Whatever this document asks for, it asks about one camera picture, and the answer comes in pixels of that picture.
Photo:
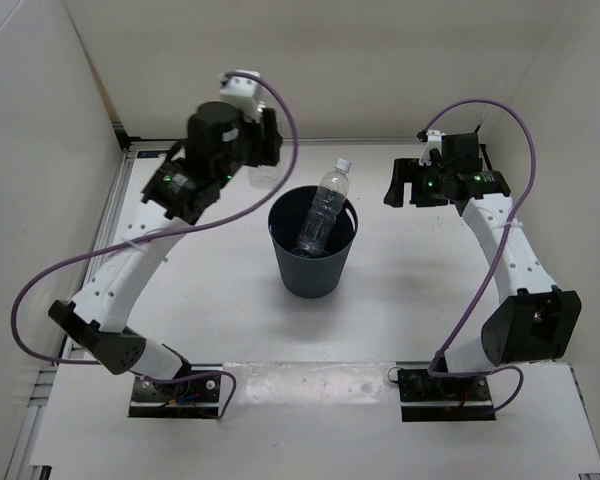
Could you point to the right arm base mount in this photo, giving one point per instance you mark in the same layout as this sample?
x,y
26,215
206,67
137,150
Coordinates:
x,y
427,399

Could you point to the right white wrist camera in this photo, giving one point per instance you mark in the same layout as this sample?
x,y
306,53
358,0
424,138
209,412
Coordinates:
x,y
431,139

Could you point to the left blue table sticker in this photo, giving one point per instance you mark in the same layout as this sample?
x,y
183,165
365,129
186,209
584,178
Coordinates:
x,y
150,154

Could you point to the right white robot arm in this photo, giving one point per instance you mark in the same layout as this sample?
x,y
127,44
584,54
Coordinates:
x,y
535,318

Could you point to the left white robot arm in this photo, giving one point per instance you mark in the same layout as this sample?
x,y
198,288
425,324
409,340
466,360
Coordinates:
x,y
96,317

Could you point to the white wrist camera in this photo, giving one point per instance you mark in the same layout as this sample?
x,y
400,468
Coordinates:
x,y
431,139
242,93

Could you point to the clear bottle green label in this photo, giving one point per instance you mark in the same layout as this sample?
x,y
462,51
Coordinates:
x,y
263,177

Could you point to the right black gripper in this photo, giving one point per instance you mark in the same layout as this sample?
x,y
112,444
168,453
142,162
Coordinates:
x,y
409,170

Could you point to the clear unlabelled plastic bottle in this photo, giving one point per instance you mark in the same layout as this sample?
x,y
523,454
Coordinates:
x,y
326,205

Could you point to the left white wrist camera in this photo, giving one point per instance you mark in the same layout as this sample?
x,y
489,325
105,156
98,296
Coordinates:
x,y
242,93

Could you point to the dark grey plastic bin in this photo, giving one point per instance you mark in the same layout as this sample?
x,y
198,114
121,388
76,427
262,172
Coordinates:
x,y
309,277

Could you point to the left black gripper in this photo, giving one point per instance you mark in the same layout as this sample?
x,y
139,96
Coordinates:
x,y
268,151

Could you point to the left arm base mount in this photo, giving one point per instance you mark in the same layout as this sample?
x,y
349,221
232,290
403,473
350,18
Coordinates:
x,y
205,393

